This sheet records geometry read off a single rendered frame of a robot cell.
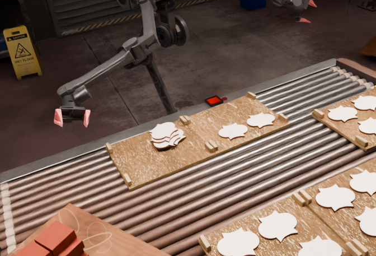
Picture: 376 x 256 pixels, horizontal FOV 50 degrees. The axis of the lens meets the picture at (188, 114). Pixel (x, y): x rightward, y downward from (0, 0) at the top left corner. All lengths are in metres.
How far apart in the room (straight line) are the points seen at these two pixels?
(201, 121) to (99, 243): 0.89
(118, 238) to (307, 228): 0.64
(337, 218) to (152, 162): 0.79
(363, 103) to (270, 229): 0.94
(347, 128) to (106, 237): 1.17
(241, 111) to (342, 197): 0.72
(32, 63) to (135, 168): 3.67
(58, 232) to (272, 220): 0.76
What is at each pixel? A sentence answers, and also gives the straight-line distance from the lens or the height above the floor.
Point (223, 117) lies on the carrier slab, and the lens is 2.03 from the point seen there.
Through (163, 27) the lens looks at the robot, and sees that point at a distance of 2.54.
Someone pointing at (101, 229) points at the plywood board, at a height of 1.04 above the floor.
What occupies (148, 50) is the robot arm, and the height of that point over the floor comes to 1.33.
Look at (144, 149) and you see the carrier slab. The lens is 1.89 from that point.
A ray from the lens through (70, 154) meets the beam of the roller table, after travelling 2.03.
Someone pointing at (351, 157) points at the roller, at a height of 0.92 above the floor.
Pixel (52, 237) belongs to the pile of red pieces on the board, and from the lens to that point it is 1.04.
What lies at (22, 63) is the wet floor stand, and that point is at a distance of 5.31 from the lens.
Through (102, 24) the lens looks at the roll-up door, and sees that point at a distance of 6.56.
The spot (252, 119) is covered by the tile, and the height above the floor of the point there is 0.95.
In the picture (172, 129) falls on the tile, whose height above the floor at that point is 0.99.
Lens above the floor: 2.04
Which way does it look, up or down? 32 degrees down
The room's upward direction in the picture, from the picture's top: 8 degrees counter-clockwise
